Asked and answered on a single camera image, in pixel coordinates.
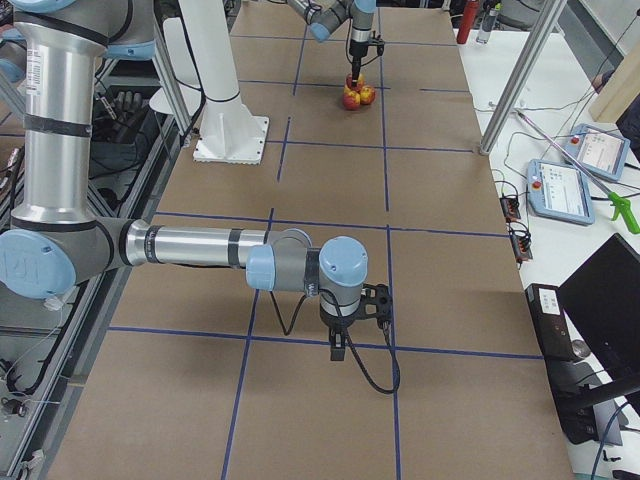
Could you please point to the near teach pendant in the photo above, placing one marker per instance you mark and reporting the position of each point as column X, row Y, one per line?
column 559, row 191

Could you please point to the teach pendant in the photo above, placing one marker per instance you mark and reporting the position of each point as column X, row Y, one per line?
column 559, row 191
column 602, row 152

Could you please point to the green handled grabber stick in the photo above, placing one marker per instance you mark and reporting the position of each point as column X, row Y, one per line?
column 622, row 206

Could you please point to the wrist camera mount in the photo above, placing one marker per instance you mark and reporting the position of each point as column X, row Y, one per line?
column 376, row 302
column 376, row 41

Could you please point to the orange connector block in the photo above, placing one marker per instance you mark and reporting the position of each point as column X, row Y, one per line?
column 510, row 202
column 520, row 237

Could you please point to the near orange connector block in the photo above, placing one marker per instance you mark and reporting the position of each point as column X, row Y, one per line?
column 520, row 237

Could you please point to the black monitor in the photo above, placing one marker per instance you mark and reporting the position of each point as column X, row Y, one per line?
column 601, row 299

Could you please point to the aluminium frame post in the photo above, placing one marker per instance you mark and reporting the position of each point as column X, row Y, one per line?
column 533, row 47

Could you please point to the far teach pendant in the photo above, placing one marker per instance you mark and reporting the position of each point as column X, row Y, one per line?
column 602, row 152

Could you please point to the red bottle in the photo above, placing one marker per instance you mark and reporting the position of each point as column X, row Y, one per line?
column 467, row 21

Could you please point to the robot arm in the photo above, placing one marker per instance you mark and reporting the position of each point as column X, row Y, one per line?
column 324, row 21
column 55, row 242

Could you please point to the red yellow apple side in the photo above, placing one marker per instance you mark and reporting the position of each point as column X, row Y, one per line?
column 367, row 95

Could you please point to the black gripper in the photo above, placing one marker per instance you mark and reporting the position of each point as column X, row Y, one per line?
column 356, row 51
column 334, row 321

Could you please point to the clear water bottle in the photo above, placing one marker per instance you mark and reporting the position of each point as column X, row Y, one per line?
column 491, row 10

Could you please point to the far orange connector block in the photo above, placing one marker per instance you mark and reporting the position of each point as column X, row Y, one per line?
column 510, row 202

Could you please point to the white camera pedestal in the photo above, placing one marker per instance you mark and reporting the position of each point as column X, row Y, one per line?
column 199, row 49

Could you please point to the black mini computer box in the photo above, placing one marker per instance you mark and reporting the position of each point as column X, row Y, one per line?
column 583, row 404

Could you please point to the red yellow apple front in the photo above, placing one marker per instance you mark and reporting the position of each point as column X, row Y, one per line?
column 351, row 100

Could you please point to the carried red yellow apple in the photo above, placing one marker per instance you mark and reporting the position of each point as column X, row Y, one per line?
column 352, row 84

